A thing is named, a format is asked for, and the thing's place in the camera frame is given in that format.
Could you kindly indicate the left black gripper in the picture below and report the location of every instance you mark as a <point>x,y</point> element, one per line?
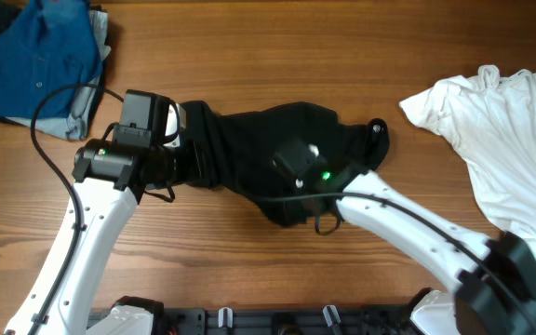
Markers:
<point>192,166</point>

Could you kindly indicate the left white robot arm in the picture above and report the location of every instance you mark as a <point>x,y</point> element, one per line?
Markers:
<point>143,153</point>

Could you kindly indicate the black t-shirt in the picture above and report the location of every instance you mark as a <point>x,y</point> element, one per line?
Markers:
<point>239,148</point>

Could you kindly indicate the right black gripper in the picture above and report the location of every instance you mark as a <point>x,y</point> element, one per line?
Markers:
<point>294,185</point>

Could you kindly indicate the light grey folded garment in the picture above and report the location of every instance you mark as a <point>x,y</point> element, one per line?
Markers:
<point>67,114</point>

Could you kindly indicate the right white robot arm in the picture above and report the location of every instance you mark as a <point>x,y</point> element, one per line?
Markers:
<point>489,284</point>

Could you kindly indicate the white t-shirt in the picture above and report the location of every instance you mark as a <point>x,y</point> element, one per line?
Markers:
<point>490,122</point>

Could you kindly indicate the blue button shirt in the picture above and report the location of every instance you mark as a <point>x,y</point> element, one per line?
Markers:
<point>50,44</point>

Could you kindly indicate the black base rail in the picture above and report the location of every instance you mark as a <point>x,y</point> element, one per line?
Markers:
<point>327,320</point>

